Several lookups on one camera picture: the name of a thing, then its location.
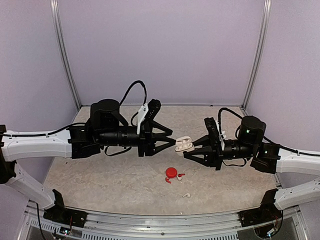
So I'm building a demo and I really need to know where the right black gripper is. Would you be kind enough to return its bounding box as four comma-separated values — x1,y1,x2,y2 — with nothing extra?
184,134,257,171

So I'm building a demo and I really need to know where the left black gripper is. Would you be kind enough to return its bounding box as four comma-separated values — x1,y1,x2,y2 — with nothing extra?
98,120,177,157

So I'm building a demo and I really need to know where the white earbud charging case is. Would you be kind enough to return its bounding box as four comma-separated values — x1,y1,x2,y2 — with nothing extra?
174,136,195,155

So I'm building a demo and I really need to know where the white earbud front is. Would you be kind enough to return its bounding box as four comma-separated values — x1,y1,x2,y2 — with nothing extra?
182,193,191,198

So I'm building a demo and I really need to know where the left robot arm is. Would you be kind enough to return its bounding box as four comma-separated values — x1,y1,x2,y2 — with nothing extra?
0,99,176,223

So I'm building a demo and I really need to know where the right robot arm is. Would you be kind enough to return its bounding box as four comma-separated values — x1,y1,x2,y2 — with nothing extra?
183,115,320,222

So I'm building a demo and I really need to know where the red round charging case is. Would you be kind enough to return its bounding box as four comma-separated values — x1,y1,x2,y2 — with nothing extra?
165,167,178,179

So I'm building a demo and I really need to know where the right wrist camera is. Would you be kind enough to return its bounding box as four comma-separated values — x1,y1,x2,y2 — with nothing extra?
204,117,225,150

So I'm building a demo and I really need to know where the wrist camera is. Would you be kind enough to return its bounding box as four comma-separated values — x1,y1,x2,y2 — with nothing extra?
136,99,161,135
204,117,225,150

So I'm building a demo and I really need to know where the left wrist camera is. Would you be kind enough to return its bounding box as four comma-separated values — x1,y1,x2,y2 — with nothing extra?
136,99,161,135

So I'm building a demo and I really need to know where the right camera cable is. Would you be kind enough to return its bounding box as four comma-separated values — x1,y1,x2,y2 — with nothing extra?
217,107,245,136

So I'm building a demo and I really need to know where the camera cable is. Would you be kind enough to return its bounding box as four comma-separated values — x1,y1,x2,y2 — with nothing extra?
119,80,148,106
217,107,245,136

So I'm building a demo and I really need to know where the left camera cable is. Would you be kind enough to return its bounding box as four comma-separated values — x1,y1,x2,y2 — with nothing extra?
119,80,148,106

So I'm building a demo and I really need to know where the front aluminium rail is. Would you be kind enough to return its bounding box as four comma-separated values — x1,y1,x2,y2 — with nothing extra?
16,201,309,240

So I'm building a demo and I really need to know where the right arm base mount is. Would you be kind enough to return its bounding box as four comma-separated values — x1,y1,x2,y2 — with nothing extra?
238,208,283,228

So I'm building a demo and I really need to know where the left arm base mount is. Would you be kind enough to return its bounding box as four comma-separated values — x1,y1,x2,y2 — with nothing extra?
43,207,88,228

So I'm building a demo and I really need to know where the right aluminium frame post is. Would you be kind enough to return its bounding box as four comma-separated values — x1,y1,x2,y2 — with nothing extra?
241,0,272,110

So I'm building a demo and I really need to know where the aluminium frame post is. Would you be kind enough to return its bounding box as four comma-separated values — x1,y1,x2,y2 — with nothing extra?
49,0,82,111
241,0,272,110

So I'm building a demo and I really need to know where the left aluminium frame post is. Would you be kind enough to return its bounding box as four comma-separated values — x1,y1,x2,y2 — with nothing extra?
49,0,82,111

